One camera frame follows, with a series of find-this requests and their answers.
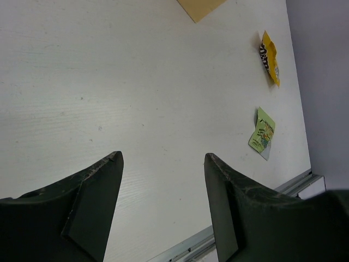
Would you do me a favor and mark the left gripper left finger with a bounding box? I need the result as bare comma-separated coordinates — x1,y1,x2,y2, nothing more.
1,151,124,261

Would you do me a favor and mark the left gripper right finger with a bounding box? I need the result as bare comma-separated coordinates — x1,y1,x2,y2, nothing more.
204,153,348,261

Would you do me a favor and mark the green candy packet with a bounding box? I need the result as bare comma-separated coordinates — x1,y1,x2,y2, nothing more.
248,107,275,161

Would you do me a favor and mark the brown paper bag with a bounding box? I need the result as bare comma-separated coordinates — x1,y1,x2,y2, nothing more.
177,0,226,23

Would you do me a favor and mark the yellow snack bar right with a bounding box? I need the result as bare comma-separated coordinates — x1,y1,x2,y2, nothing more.
259,31,280,87

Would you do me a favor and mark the front aluminium rail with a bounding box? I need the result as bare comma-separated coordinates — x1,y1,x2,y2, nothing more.
147,169,325,262

